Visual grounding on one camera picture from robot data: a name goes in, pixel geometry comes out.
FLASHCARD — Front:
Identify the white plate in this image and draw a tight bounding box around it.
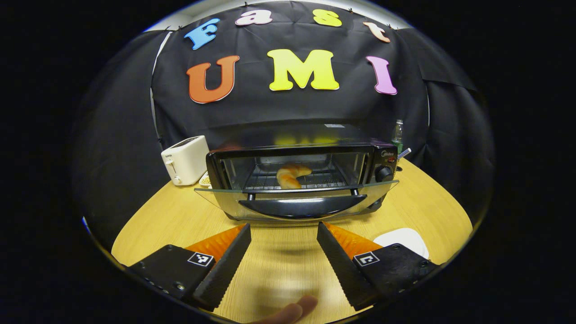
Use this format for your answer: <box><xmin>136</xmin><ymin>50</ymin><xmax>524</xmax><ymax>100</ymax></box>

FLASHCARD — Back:
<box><xmin>373</xmin><ymin>228</ymin><xmax>430</xmax><ymax>260</ymax></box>

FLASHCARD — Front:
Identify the golden croissant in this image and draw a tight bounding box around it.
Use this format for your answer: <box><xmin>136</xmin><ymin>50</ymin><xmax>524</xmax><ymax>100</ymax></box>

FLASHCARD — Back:
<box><xmin>276</xmin><ymin>164</ymin><xmax>313</xmax><ymax>189</ymax></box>

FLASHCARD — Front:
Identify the black electric oven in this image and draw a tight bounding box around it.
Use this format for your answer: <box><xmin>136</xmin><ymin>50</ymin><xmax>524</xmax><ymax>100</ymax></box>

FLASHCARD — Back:
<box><xmin>194</xmin><ymin>124</ymin><xmax>400</xmax><ymax>224</ymax></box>

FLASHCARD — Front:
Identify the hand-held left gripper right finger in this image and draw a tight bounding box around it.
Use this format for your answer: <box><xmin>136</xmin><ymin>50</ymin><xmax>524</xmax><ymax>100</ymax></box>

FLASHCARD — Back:
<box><xmin>317</xmin><ymin>221</ymin><xmax>439</xmax><ymax>312</ymax></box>

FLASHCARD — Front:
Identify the clear plastic water bottle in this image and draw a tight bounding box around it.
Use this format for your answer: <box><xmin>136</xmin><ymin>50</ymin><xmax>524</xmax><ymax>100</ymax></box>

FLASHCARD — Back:
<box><xmin>391</xmin><ymin>119</ymin><xmax>404</xmax><ymax>154</ymax></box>

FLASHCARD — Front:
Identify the black backdrop cloth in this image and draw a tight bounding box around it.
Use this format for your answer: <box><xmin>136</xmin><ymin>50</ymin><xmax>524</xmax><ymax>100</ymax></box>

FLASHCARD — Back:
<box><xmin>74</xmin><ymin>0</ymin><xmax>495</xmax><ymax>252</ymax></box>

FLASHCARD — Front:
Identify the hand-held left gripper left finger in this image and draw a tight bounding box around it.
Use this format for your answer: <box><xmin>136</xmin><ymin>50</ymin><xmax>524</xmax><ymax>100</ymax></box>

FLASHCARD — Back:
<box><xmin>127</xmin><ymin>223</ymin><xmax>252</xmax><ymax>312</ymax></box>

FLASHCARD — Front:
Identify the white toaster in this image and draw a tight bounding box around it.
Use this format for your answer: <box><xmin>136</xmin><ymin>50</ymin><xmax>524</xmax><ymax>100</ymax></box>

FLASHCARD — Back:
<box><xmin>161</xmin><ymin>135</ymin><xmax>210</xmax><ymax>186</ymax></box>

